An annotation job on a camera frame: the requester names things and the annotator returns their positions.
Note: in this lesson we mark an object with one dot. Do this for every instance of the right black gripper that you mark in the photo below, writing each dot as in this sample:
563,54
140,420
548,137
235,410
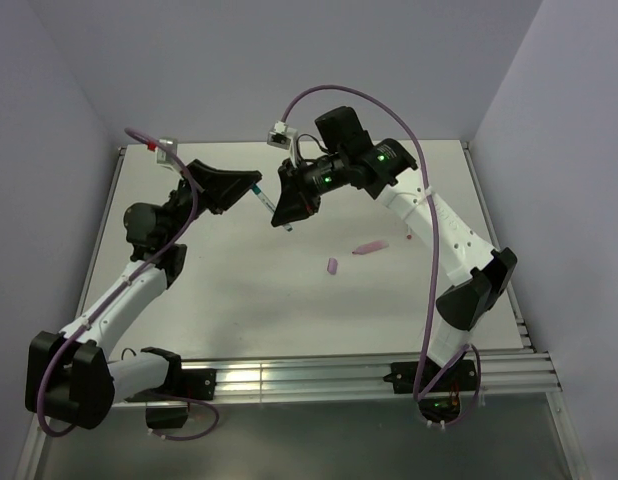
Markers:
295,200

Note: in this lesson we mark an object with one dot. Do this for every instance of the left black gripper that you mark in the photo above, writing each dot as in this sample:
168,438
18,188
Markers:
219,190

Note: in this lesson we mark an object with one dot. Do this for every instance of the teal thin pen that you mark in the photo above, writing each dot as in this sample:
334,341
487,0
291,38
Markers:
264,199

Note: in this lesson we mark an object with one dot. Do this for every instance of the purple marker cap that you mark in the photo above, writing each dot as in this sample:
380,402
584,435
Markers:
332,266

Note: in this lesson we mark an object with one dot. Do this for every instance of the pink highlighter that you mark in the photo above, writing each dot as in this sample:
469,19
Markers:
370,247

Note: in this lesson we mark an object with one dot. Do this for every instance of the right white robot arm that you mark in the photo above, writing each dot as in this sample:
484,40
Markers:
478,272

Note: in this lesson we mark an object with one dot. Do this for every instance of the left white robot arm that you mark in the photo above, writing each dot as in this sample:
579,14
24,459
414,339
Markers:
70,377

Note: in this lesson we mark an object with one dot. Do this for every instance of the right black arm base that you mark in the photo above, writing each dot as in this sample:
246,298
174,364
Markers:
462,377

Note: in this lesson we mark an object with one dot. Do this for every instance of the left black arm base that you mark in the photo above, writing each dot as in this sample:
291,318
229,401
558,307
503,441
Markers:
194,387

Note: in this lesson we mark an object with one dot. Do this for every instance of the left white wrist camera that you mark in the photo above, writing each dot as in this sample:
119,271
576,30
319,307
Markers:
167,144

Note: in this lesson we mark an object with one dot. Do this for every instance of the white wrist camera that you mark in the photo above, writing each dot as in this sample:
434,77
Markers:
167,144
282,136

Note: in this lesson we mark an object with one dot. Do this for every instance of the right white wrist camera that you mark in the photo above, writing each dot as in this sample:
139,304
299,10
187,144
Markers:
282,136

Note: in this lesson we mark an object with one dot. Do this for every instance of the aluminium rail frame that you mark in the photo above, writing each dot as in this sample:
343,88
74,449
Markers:
520,429

